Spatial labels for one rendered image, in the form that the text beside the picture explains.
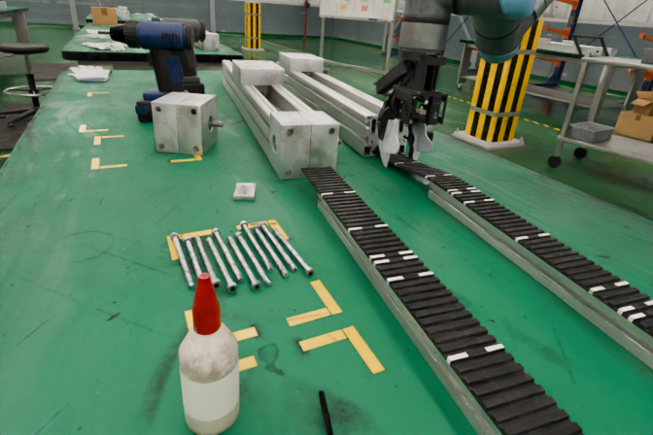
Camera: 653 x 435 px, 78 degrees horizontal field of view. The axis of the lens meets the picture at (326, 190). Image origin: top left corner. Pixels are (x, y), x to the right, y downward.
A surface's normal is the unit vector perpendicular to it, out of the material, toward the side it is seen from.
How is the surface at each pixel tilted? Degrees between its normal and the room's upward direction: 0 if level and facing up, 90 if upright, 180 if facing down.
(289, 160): 90
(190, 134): 90
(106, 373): 0
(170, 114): 90
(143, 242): 0
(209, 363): 62
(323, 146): 90
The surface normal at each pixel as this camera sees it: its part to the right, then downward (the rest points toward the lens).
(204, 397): 0.07, 0.41
